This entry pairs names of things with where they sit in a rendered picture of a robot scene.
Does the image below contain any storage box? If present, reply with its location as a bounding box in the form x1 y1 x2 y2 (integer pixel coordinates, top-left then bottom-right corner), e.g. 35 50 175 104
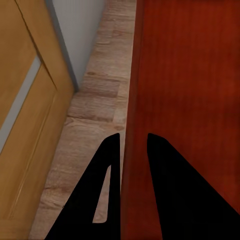
120 0 240 240

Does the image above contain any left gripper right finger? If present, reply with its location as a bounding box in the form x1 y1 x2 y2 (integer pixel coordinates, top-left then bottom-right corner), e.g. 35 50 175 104
147 133 240 240

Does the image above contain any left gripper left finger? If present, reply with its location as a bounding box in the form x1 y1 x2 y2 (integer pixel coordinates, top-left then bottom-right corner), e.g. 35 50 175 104
45 133 121 240

